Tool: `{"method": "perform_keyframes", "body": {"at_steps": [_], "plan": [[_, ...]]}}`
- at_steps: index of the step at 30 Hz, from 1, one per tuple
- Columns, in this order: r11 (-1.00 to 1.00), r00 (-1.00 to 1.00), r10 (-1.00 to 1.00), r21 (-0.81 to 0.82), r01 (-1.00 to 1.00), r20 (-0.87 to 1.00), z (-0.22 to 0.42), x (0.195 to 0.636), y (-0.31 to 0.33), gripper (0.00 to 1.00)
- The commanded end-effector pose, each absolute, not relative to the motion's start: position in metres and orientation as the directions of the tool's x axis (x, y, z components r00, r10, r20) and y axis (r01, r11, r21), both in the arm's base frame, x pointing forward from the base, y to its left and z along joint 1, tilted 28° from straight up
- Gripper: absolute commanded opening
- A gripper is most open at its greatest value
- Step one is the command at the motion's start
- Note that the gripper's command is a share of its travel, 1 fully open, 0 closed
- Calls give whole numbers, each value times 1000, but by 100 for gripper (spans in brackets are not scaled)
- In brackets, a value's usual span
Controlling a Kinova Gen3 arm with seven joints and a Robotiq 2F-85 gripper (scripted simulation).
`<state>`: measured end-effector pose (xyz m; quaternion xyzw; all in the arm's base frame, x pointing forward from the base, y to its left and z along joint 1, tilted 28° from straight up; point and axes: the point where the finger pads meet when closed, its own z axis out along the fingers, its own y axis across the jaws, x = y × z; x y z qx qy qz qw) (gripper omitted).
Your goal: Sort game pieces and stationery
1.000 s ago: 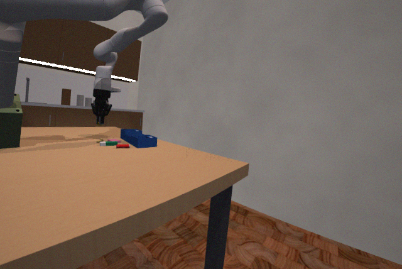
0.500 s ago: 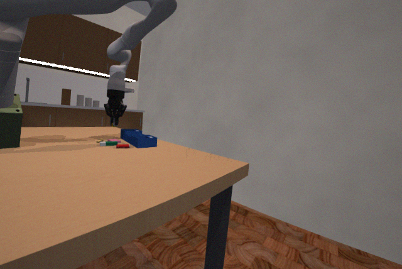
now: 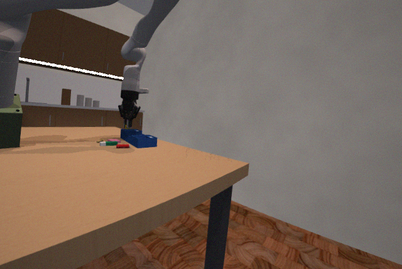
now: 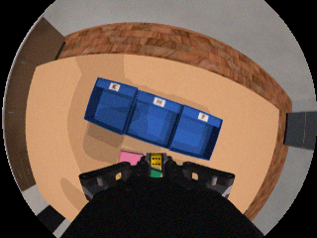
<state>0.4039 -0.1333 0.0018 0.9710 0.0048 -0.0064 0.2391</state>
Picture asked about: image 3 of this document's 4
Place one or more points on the green and white eraser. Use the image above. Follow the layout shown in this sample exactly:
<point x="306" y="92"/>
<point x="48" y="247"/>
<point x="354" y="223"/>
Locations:
<point x="108" y="143"/>

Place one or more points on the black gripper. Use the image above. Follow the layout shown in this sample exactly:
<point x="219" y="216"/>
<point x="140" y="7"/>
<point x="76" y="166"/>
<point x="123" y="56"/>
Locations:
<point x="129" y="104"/>

